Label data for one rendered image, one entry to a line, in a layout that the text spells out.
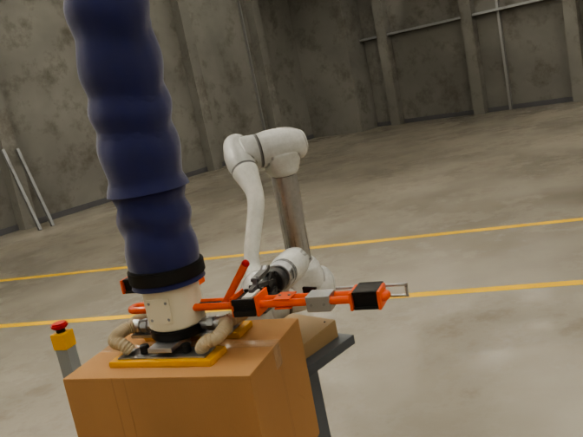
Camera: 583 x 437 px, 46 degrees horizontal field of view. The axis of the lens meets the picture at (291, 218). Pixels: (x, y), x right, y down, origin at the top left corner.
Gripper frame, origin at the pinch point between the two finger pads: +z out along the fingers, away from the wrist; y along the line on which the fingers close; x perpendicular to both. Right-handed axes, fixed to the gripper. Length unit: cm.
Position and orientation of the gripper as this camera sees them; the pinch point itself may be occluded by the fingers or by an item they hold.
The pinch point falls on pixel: (252, 302)
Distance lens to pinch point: 197.7
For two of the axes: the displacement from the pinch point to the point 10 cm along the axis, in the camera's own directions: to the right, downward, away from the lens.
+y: 1.9, 9.6, 2.0
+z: -3.3, 2.5, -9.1
